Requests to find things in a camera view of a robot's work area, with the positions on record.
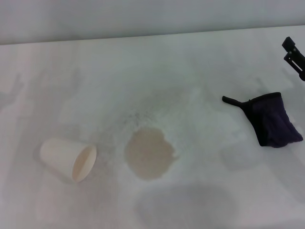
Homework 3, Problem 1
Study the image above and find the purple rag with black edge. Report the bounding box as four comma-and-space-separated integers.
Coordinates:
222, 92, 304, 148

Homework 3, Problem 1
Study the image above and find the white paper cup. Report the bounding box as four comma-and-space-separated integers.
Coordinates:
40, 137, 98, 184

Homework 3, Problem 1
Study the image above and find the brown water stain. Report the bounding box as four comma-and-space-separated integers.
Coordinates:
124, 128, 180, 181

